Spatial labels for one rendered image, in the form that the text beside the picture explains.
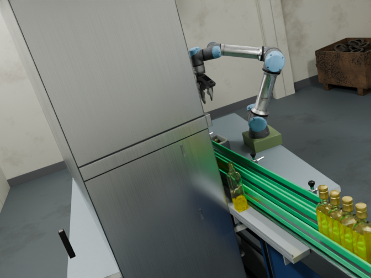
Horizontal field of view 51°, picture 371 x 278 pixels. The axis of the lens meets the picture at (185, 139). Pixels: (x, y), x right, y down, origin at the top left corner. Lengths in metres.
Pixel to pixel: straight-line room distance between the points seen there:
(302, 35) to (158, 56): 4.65
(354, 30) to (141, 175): 5.34
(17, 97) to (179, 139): 3.95
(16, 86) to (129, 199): 3.89
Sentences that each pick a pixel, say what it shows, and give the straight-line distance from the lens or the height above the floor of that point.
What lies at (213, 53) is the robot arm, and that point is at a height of 1.51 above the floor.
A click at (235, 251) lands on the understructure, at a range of 2.13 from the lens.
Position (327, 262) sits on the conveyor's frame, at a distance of 1.64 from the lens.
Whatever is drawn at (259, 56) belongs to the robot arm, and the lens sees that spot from 2.58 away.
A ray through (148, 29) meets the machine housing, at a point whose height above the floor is 1.83.
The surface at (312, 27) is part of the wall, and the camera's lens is 6.21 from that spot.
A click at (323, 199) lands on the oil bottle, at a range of 1.52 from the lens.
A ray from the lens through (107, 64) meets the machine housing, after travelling 1.56.
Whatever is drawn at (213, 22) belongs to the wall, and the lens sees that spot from 5.55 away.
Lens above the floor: 1.97
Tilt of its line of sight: 22 degrees down
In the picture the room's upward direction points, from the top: 16 degrees counter-clockwise
